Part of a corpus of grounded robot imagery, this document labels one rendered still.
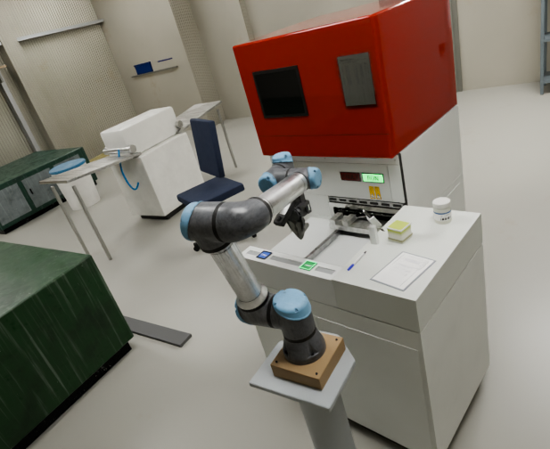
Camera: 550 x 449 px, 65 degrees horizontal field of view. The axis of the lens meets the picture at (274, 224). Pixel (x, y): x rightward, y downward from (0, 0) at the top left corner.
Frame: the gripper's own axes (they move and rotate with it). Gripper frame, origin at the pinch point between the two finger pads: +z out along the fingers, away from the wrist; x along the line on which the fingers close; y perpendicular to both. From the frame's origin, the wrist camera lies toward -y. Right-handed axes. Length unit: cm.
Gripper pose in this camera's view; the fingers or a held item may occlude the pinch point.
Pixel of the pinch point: (299, 237)
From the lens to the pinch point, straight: 176.6
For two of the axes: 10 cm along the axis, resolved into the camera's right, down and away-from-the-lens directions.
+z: 2.6, 8.6, 4.4
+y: 6.4, -4.9, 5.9
